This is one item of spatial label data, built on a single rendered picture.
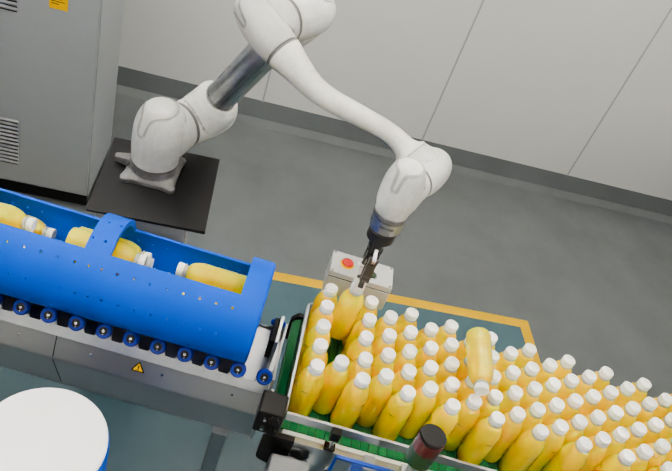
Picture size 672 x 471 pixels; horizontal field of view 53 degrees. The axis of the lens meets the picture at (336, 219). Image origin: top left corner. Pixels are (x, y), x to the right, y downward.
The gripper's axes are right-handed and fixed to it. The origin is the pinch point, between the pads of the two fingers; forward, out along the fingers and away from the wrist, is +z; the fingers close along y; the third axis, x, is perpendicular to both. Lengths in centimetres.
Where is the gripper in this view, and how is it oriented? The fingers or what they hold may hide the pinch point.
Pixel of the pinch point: (360, 280)
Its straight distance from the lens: 191.4
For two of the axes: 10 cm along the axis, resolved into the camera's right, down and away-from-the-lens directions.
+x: 9.5, 3.0, 0.8
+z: -2.8, 7.4, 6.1
